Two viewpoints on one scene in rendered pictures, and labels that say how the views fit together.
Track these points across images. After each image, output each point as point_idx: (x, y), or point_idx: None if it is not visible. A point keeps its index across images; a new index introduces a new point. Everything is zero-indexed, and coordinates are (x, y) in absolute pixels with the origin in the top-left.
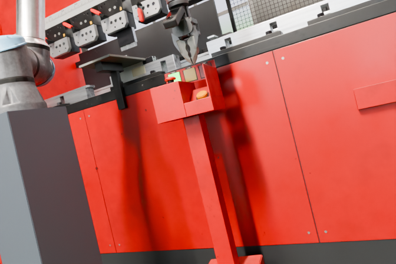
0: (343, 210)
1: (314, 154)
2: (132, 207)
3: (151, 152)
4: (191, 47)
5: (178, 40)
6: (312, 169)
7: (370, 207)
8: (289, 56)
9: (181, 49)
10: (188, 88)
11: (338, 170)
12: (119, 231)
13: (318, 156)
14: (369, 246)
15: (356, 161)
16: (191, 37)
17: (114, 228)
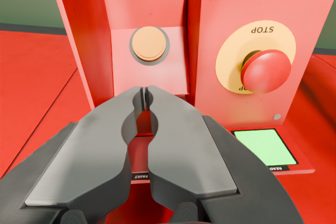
0: (61, 45)
1: (51, 74)
2: (308, 73)
3: (302, 113)
4: (113, 125)
5: (213, 197)
6: (65, 66)
7: (35, 44)
8: None
9: (195, 128)
10: (192, 63)
11: (38, 62)
12: (318, 63)
13: (48, 72)
14: (60, 33)
15: (12, 64)
16: (58, 190)
17: (327, 65)
